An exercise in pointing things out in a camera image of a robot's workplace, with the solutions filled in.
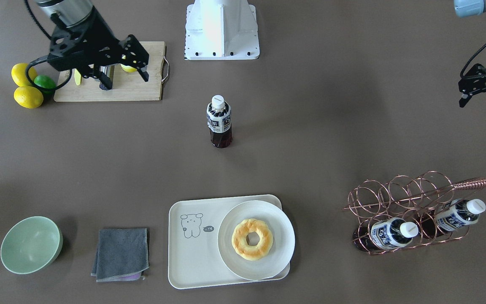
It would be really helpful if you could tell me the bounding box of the green ceramic bowl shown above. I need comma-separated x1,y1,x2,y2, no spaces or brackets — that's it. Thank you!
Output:
0,216,63,274

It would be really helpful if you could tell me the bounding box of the glazed ring donut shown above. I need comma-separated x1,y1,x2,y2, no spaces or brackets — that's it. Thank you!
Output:
231,219,274,261

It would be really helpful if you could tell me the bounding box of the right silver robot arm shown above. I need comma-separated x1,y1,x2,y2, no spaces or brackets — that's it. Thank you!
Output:
25,0,149,90

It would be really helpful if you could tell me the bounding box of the yellow lemon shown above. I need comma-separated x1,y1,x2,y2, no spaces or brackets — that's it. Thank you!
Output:
11,63,38,87
13,86,44,109

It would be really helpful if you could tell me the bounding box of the green lime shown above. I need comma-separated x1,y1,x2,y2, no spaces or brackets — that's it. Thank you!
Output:
33,75,57,95

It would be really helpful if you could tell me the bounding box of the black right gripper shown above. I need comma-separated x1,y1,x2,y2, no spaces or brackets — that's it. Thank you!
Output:
47,8,150,91

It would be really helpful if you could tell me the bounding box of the yellow lemon lower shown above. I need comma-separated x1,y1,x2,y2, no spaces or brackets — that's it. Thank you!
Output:
13,86,44,109

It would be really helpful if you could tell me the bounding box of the bamboo cutting board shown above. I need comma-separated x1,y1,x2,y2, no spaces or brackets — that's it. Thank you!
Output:
54,41,169,102

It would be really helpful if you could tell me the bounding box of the copper wire bottle rack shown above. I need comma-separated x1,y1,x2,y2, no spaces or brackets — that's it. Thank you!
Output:
346,171,486,255

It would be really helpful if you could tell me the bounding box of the tea bottle in rack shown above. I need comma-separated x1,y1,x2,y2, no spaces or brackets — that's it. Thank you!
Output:
421,199,486,239
352,217,420,252

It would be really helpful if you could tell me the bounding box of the half lemon slice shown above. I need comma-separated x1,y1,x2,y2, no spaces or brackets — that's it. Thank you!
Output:
120,63,138,73

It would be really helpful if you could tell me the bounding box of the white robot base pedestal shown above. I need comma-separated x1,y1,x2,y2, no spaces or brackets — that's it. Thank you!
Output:
184,0,260,60

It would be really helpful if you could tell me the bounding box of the yellow lemon upper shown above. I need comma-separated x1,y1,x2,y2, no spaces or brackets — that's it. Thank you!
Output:
11,63,38,87

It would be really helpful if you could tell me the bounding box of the tea bottle white cap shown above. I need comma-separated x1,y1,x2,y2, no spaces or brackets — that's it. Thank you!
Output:
206,95,233,149

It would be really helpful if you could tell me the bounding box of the white round plate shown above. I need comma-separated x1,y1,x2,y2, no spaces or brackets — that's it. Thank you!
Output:
218,200,295,280

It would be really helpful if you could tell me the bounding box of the grey folded cloth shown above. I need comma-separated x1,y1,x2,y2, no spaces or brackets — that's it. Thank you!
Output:
91,228,150,282

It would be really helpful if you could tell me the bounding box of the yellow plastic knife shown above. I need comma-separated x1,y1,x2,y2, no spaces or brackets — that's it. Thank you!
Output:
73,69,82,85

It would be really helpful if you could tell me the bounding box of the cream serving tray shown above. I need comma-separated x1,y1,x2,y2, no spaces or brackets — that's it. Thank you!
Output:
168,194,295,289

